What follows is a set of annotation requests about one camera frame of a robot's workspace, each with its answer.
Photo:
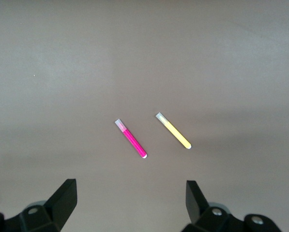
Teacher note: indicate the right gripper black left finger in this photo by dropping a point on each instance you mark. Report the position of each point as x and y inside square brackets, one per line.
[59, 207]

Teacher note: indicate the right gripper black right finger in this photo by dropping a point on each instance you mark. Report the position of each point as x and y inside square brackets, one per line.
[200, 210]

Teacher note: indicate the pink highlighter pen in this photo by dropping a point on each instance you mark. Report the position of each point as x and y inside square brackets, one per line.
[133, 140]

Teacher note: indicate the yellow highlighter pen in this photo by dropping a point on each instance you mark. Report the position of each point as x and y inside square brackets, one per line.
[175, 133]

